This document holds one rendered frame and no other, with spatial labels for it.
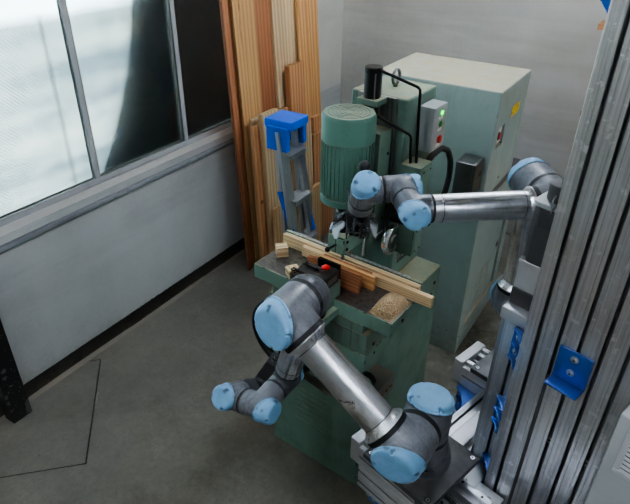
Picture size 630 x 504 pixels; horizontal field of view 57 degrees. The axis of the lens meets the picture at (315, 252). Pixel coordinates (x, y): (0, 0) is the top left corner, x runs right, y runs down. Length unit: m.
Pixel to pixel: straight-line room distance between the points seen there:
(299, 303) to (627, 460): 0.75
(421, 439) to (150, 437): 1.66
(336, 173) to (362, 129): 0.17
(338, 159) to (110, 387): 1.78
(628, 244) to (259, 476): 1.86
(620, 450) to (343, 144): 1.11
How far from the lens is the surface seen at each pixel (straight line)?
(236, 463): 2.67
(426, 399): 1.48
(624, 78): 1.13
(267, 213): 3.54
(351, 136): 1.82
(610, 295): 1.26
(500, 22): 4.04
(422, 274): 2.36
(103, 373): 3.19
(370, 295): 2.04
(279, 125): 2.86
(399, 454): 1.37
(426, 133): 2.08
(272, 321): 1.34
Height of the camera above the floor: 2.09
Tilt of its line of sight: 32 degrees down
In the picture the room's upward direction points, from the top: 1 degrees clockwise
